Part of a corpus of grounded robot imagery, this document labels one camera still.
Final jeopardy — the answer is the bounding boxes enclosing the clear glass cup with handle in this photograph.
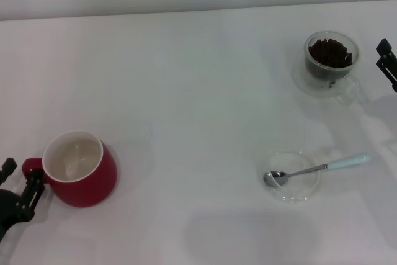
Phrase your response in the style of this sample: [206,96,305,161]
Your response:
[303,30,361,104]

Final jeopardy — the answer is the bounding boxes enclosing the dark coffee beans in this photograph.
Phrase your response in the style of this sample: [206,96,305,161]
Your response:
[305,38,354,79]

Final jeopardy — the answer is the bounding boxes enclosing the red ceramic mug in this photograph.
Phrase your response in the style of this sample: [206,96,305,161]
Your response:
[22,129,118,208]

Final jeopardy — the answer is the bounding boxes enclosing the clear glass saucer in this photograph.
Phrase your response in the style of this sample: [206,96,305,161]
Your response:
[291,50,364,100]
[259,150,321,205]

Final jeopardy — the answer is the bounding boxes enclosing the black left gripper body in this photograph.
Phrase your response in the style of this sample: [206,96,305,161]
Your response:
[0,187,22,240]

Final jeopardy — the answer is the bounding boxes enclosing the steel spoon with blue handle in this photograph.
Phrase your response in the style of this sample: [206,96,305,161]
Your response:
[262,152,372,187]

